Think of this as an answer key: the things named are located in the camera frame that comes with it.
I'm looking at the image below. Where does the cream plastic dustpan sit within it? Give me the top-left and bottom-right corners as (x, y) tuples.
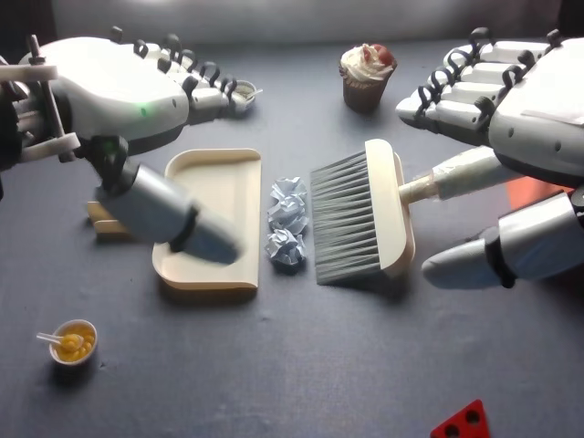
(86, 148), (264, 291)

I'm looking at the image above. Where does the red triangle block with holes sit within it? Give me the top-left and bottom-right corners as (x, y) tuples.
(430, 399), (492, 438)

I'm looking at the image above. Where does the toy cupcake with white cream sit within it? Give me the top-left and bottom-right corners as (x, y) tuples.
(339, 43), (398, 113)

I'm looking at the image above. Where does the small bowl of brown food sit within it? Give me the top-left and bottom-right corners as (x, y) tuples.
(229, 79), (265, 115)

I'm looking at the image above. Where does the grey table cloth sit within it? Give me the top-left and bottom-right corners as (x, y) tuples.
(0, 38), (584, 438)

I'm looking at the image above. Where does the white paper ball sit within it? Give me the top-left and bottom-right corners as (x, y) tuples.
(265, 227), (308, 274)
(271, 176), (310, 207)
(266, 200), (311, 235)

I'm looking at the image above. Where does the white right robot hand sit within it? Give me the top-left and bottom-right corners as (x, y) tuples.
(394, 26), (584, 291)

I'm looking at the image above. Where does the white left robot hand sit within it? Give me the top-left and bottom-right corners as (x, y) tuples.
(17, 26), (242, 266)

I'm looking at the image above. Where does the small bowl of yellow food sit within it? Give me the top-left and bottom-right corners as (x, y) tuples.
(36, 318), (99, 366)

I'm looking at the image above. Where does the orange foam block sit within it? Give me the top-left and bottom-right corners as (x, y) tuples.
(504, 175), (571, 207)

